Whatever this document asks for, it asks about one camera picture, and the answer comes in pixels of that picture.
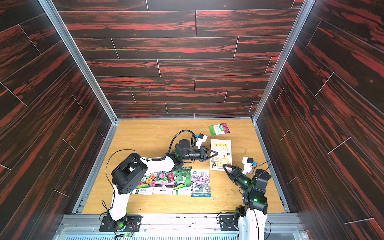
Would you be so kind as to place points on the mixed roses seed packet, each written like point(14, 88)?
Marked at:
point(146, 185)

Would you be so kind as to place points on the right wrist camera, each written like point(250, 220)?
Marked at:
point(249, 164)

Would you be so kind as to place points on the purple flowers seed packet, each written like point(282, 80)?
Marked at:
point(201, 186)

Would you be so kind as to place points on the magenta flower seed packet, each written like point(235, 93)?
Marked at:
point(219, 129)

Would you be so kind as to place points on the orange striped seed packet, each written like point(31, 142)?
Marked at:
point(224, 157)

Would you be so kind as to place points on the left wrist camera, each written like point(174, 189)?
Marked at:
point(200, 139)

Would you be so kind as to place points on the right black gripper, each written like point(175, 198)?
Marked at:
point(236, 176)

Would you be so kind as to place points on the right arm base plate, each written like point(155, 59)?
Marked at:
point(227, 223)

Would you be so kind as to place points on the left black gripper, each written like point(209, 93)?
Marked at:
point(203, 150)

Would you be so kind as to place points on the green gourd seed packet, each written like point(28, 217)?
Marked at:
point(183, 181)

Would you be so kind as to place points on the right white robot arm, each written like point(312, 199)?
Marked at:
point(252, 216)

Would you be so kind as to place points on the purple pink asters seed packet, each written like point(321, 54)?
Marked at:
point(164, 183)

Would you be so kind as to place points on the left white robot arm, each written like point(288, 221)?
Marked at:
point(127, 175)

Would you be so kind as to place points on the aluminium front rail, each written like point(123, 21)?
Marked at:
point(178, 227)

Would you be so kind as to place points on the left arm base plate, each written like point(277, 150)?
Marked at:
point(127, 224)

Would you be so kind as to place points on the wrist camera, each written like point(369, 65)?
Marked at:
point(200, 139)
point(249, 164)

